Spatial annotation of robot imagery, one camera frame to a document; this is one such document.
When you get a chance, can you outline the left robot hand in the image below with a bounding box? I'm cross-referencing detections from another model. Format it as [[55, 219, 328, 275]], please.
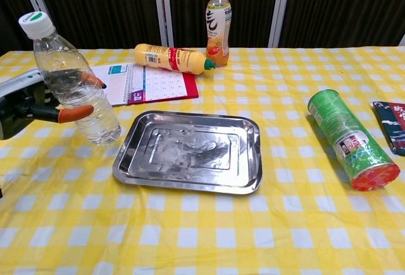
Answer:
[[0, 68, 107, 142]]

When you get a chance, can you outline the transparent water bottle white cap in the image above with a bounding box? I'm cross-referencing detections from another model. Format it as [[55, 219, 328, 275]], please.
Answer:
[[18, 11, 122, 146]]

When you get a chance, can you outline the yellow squeeze bottle green cap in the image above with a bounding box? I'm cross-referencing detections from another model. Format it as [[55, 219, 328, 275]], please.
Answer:
[[134, 43, 217, 76]]

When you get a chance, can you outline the rectangular metal tray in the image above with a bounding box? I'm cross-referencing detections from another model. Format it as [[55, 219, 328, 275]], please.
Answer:
[[112, 110, 263, 195]]

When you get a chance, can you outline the orange drink bottle black cap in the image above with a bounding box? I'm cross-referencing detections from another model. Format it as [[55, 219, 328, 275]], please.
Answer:
[[206, 0, 232, 68]]

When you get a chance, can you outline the spiral desk calendar red cover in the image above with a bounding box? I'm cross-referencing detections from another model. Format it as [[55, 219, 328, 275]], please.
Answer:
[[90, 62, 199, 107]]

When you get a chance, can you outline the yellow white checkered tablecloth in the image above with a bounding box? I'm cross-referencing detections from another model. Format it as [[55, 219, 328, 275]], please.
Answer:
[[0, 46, 405, 275]]

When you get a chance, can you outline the green chips can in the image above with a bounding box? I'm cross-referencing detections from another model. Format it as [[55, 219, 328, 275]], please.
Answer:
[[308, 89, 401, 192]]

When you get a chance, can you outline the dark blue printed box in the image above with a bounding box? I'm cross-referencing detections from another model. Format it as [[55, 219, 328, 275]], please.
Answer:
[[370, 100, 405, 157]]

